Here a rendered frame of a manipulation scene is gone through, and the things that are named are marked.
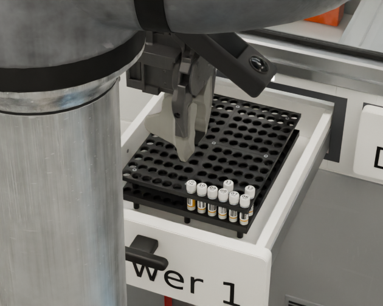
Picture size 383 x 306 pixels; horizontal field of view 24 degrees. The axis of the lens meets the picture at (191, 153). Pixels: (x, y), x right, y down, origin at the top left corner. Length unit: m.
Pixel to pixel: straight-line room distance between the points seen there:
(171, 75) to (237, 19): 0.58
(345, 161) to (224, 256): 0.36
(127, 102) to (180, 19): 0.99
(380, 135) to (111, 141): 0.78
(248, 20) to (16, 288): 0.22
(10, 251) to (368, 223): 0.91
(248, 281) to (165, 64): 0.26
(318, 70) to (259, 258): 0.34
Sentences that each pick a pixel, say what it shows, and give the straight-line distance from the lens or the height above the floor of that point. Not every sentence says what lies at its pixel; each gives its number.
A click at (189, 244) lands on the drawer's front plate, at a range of 1.01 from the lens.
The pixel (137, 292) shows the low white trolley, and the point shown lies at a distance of 1.41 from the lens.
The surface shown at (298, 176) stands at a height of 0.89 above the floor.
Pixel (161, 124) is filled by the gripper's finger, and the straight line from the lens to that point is 1.02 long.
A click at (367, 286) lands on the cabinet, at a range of 1.45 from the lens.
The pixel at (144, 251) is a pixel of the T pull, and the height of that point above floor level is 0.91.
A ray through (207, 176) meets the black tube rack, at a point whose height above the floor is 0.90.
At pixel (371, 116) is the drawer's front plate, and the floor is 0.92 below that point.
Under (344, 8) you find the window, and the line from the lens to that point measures 1.19.
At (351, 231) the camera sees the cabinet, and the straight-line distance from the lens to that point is 1.38.
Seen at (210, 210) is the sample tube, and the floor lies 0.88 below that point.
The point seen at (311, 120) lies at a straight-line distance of 1.29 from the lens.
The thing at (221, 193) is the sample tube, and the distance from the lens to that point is 1.09.
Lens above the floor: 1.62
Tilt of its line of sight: 38 degrees down
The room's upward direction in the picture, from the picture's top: straight up
